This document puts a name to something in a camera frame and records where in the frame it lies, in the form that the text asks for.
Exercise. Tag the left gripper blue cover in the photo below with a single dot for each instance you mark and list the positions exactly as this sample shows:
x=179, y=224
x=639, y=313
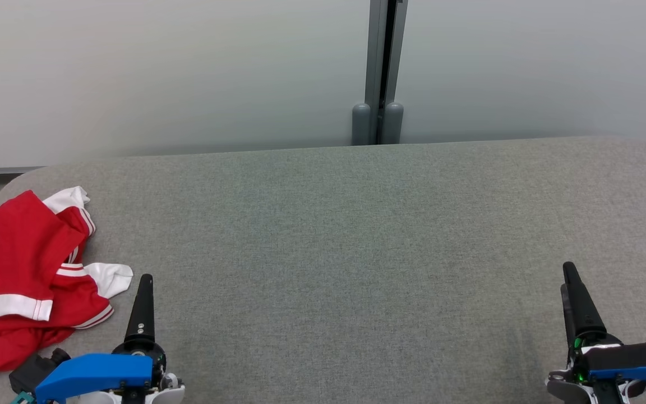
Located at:
x=93, y=370

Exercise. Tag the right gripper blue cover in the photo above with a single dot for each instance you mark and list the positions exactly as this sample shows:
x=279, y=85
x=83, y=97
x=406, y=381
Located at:
x=631, y=362

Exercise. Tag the red white number jersey shirt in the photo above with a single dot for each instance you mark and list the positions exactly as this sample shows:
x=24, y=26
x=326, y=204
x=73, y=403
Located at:
x=9, y=241

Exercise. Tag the left robot arm silver white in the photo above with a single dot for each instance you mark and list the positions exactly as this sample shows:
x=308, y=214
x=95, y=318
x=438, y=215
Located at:
x=169, y=393

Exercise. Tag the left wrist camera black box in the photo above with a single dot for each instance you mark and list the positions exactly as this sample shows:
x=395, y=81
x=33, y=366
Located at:
x=34, y=370

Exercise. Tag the grey partition base rail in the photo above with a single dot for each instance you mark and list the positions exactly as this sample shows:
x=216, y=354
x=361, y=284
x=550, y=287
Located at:
x=9, y=170

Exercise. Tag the grey cylinder post foot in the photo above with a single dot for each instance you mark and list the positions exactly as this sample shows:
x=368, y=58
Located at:
x=360, y=126
x=393, y=124

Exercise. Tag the grey partition post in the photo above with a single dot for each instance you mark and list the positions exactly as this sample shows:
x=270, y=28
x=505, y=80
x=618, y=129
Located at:
x=373, y=56

